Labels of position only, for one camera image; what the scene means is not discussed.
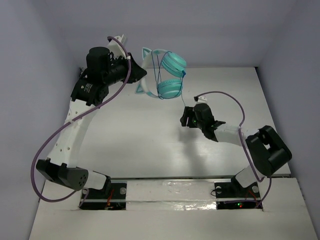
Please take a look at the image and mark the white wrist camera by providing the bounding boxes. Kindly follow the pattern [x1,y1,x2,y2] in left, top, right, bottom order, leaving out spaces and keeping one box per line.
[194,95,208,105]
[106,34,127,58]

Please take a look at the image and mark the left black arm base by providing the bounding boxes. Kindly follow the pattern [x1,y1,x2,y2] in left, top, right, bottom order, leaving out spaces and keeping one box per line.
[78,182,127,211]

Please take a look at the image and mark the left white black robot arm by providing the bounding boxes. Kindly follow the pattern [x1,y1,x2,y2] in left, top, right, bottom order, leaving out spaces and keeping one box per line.
[30,46,147,197]

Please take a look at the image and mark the aluminium rail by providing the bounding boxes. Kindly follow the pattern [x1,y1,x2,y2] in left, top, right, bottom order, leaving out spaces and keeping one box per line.
[109,172,292,181]

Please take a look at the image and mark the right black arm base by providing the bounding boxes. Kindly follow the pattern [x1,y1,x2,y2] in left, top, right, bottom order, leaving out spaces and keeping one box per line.
[210,182,262,210]

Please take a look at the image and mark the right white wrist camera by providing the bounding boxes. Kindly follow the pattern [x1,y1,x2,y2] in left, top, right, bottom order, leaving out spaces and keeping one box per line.
[194,95,208,105]

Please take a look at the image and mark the teal cat-ear headphones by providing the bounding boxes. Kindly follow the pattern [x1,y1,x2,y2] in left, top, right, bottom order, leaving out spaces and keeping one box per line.
[135,47,187,100]

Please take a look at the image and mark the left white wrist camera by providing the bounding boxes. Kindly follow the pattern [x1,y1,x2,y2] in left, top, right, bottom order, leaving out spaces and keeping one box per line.
[106,34,127,58]

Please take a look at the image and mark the thin blue headphone cable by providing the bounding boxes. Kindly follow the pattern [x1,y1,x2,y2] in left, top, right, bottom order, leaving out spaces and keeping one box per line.
[150,51,188,108]

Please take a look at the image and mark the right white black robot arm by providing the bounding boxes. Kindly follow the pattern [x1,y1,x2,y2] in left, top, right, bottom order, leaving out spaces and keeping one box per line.
[180,103,292,197]

